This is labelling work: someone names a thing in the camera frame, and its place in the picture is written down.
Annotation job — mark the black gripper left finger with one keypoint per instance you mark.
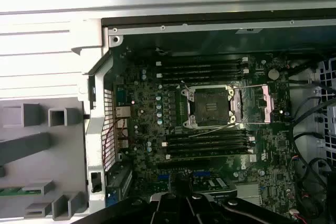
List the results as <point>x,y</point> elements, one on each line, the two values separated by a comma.
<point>162,211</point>

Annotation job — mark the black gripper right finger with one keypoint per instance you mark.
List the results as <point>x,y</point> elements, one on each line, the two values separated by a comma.
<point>207,211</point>

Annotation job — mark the thin metal locking lever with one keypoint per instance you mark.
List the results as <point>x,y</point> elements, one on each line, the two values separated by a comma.
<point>218,130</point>
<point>184,85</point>

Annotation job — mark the metal socket cover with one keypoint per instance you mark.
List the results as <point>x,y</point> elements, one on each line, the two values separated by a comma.
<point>267,103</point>

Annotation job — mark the CPU socket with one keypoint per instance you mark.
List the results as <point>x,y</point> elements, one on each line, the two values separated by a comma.
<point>210,106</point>

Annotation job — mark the silver chipset heatsink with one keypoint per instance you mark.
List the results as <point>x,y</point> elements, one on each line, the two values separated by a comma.
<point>249,195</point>

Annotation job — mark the black expansion slot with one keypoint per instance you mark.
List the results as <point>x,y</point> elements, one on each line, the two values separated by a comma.
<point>183,163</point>

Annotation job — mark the black RAM slot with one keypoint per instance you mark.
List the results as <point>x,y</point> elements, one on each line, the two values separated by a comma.
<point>207,153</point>
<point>202,73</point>
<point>207,147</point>
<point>207,136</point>
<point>207,142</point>
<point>202,67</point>
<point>202,61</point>
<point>202,79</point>

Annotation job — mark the silver USB port block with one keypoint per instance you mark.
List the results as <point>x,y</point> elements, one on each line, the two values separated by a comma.
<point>123,143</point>
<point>126,132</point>

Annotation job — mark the green motherboard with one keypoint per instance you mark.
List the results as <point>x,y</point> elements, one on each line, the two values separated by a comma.
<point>275,142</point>

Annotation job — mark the silver ethernet port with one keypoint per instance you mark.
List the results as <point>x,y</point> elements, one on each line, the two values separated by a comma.
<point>123,112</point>

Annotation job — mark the grey parts rack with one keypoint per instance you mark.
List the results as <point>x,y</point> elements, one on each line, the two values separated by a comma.
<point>39,169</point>

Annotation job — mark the round coin battery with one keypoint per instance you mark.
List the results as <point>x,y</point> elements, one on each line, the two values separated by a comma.
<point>273,74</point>

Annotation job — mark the green RAM stick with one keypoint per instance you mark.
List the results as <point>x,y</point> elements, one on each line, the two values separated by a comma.
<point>10,192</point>

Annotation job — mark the metal drive cage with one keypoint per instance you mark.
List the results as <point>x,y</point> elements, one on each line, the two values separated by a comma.
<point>326,82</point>

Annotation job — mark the black PC case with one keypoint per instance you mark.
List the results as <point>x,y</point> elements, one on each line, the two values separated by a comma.
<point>210,28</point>

